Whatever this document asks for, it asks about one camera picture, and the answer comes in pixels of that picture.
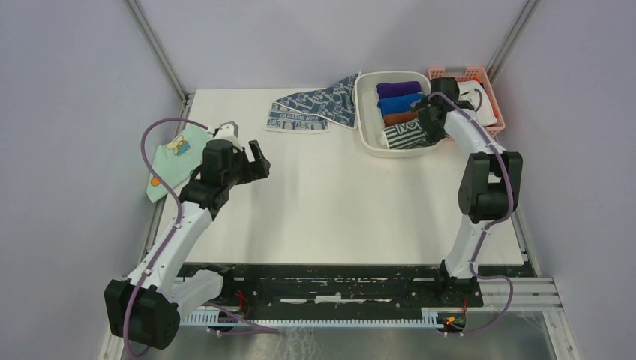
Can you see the pink plastic basket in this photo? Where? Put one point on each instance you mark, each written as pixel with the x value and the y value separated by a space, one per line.
pixel 479 75

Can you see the aluminium frame rail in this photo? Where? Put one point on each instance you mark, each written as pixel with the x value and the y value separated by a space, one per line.
pixel 113 347

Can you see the white plastic tub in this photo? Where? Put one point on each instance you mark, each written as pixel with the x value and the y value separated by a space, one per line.
pixel 369 121

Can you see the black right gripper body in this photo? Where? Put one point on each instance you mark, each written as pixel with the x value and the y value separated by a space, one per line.
pixel 431 127

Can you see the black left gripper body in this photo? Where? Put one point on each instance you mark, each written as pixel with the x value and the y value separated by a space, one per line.
pixel 241 170

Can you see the white cloth in basket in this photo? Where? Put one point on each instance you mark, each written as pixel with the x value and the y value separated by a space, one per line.
pixel 475 93

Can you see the white slotted cable duct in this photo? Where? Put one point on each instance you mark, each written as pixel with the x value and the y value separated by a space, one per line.
pixel 206 317

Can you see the blue patterned towel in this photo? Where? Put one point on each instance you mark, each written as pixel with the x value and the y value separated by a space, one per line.
pixel 314 112

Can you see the purple rolled towel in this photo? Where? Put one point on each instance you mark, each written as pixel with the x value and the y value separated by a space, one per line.
pixel 397 89

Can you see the blue rolled towel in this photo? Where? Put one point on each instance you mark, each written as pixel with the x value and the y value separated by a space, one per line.
pixel 399 104

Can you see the orange item in basket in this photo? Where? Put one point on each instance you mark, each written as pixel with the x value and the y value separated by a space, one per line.
pixel 482 84

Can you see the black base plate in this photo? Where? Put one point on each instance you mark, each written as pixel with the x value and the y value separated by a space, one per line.
pixel 337 292

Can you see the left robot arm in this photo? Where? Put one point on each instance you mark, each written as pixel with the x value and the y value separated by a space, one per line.
pixel 146 307

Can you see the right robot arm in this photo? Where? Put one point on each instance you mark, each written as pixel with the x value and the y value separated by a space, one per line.
pixel 489 190

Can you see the brown rolled towel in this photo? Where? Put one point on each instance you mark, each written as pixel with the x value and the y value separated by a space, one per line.
pixel 398 118

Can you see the mint green cartoon towel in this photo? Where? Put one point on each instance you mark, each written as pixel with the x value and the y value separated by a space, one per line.
pixel 175 161

